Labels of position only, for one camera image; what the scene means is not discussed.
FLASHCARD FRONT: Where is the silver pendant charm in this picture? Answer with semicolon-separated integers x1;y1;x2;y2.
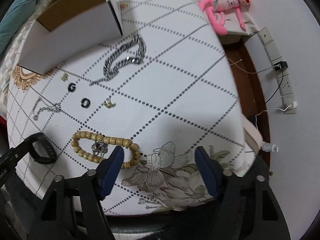
91;141;108;155

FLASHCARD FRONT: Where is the wooden bead bracelet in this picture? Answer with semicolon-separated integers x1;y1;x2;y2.
70;130;141;170

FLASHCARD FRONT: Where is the thin silver chain necklace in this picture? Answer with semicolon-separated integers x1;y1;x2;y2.
31;97;62;120

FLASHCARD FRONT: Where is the black ring earring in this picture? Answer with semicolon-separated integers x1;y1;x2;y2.
81;98;91;108
68;83;76;93

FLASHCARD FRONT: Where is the thick silver chain necklace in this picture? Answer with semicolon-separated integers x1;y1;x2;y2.
89;33;147;87

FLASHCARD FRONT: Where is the white plastic bottle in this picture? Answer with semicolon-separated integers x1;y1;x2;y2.
261;141;279;152

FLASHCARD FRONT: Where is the patterned white tablecloth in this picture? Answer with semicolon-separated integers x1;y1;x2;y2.
8;0;255;216

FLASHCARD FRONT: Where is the black plug adapter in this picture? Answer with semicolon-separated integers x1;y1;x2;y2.
273;61;288;72

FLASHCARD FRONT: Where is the teal quilted blanket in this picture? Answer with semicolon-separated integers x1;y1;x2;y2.
1;0;40;53

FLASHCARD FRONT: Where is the cloth covered side box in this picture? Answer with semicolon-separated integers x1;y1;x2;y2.
195;0;259;37

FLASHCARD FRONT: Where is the white cardboard box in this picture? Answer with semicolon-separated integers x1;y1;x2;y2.
17;0;123;75

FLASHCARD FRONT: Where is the pink panther plush toy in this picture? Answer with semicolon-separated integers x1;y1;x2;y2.
198;0;251;36

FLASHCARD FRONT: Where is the white charger cable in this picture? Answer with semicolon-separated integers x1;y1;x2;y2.
254;102;298;133

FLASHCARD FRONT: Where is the white wall socket strip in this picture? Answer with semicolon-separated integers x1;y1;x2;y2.
258;27;297;114

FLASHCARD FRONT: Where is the black power cable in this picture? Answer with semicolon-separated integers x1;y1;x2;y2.
254;64;286;106

